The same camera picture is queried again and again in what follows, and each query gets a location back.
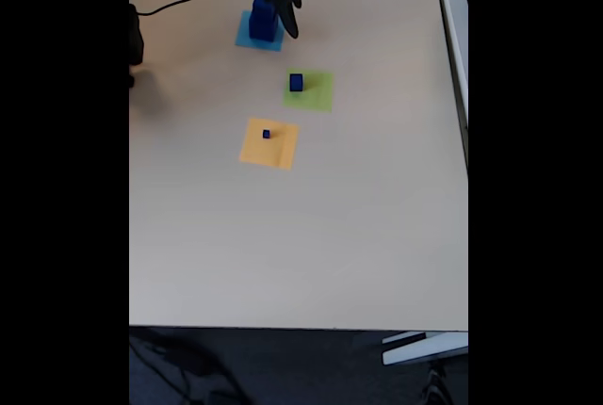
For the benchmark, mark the medium blue cube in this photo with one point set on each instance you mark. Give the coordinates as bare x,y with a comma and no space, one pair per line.
263,7

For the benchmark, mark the green paper square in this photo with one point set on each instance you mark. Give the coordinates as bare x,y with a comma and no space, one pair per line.
318,94

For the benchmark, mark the small blue cube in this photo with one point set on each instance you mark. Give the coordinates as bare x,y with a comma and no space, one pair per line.
296,82

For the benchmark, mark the large blue cube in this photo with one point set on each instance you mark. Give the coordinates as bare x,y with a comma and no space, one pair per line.
261,28

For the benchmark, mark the orange paper square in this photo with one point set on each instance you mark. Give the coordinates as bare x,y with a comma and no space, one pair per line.
256,150

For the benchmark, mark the white table foot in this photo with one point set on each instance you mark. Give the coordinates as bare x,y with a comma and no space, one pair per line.
424,348

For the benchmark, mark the white neighbouring desk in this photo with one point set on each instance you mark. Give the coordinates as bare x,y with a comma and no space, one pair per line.
459,47

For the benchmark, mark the blue paper square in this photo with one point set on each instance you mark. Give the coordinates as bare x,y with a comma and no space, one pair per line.
242,37

